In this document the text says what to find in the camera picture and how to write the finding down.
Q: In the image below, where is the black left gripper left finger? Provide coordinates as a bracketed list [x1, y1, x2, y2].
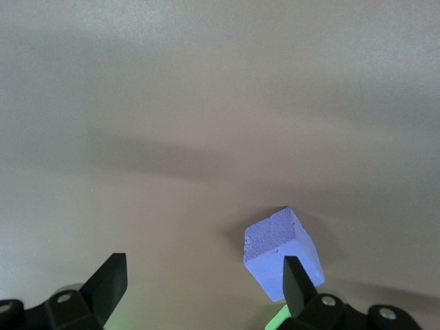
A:
[0, 253, 129, 330]

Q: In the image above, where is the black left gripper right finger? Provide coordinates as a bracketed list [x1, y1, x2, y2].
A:
[274, 256, 422, 330]

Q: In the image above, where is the green foam cube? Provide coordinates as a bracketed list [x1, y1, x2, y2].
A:
[264, 304, 292, 330]

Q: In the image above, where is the purple foam cube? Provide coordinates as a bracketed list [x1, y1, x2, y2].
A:
[243, 206, 325, 303]

